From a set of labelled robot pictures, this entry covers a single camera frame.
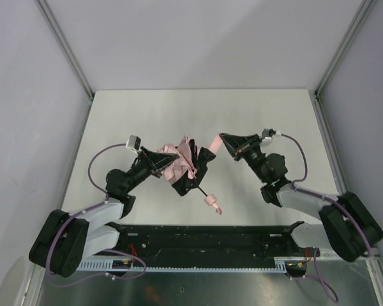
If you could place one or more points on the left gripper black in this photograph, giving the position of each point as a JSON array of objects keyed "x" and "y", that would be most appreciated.
[{"x": 148, "y": 162}]

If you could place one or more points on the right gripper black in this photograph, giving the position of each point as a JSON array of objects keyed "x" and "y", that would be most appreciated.
[{"x": 247, "y": 148}]

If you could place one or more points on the pink folding umbrella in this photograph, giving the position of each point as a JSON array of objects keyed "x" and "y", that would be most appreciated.
[{"x": 187, "y": 172}]

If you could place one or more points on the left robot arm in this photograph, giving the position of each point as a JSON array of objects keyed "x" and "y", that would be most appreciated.
[{"x": 66, "y": 238}]

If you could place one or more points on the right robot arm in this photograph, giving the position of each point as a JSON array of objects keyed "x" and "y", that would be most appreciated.
[{"x": 346, "y": 226}]

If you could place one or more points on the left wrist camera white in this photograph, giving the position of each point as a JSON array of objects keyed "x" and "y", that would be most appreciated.
[{"x": 133, "y": 143}]

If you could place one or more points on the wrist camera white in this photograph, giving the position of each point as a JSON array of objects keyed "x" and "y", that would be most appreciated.
[
  {"x": 133, "y": 143},
  {"x": 268, "y": 135}
]

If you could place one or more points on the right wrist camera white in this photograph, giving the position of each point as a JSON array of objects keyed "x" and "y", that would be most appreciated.
[{"x": 268, "y": 135}]

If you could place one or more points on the aluminium frame post right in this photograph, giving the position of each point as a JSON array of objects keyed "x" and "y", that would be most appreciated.
[{"x": 346, "y": 42}]

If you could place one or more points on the aluminium frame post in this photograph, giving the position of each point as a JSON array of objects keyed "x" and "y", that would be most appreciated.
[
  {"x": 346, "y": 42},
  {"x": 64, "y": 46}
]

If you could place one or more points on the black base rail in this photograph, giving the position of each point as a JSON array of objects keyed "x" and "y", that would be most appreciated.
[{"x": 210, "y": 246}]

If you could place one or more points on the grey cable duct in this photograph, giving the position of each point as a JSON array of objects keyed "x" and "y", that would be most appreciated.
[{"x": 120, "y": 265}]

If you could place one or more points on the aluminium frame post left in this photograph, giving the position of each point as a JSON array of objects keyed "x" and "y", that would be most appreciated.
[{"x": 64, "y": 46}]

